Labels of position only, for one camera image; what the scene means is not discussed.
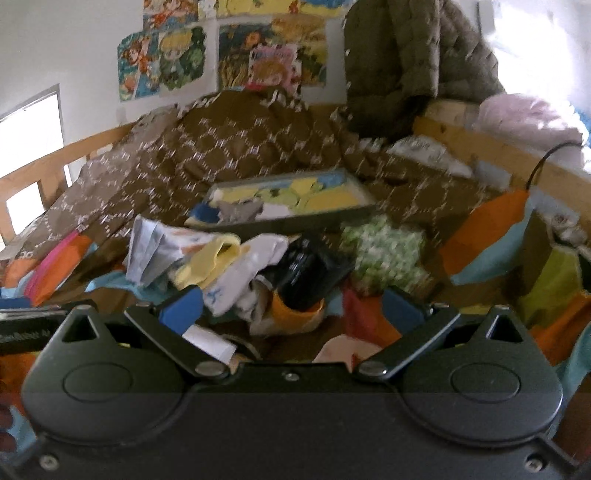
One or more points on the green white fluffy cloth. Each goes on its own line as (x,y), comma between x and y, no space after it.
(385,254)

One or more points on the olive quilted jacket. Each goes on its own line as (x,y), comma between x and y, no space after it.
(401,60)

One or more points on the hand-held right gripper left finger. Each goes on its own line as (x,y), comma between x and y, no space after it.
(180,309)

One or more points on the small pink cartoon poster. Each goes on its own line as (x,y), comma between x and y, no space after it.
(274,64)

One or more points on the blue green cartoon poster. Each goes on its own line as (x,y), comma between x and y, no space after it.
(161,64)

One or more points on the window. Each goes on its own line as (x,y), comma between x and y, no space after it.
(32,110)

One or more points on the brown patterned quilt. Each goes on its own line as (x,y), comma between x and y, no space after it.
(194,152)

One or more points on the white patterned pillow cloth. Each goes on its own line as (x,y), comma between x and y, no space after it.
(429,154)

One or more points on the grey storage tray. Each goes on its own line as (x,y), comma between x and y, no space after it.
(286,224)

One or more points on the colourful patchwork blanket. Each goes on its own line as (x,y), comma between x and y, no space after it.
(498,240)

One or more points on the wooden bed frame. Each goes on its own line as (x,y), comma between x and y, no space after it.
(53,184)

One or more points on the grey folded cloth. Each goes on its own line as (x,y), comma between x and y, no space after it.
(244,210)

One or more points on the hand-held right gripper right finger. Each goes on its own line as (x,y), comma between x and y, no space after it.
(404,311)

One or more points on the yellow orange cartoon poster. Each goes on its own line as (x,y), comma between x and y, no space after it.
(240,50)

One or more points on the black round container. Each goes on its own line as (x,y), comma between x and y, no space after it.
(304,272)

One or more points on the pink fluffy blanket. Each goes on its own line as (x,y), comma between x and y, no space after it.
(531,120)

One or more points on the striped cloth with yellow cuff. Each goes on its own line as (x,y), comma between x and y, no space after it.
(203,263)

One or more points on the grey sock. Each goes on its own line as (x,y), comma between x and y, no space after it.
(150,251)

